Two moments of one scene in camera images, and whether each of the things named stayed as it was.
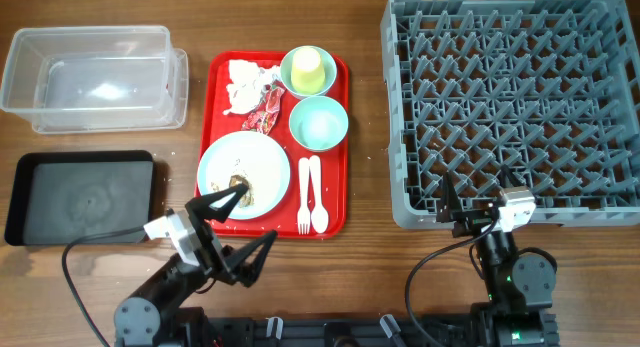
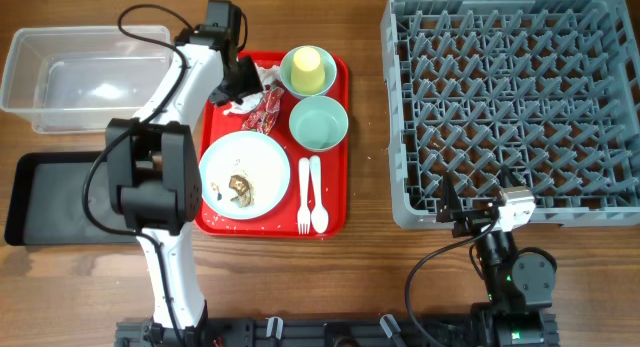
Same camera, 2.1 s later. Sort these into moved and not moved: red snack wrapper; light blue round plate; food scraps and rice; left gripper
Moved: left gripper
Not moved: food scraps and rice; red snack wrapper; light blue round plate
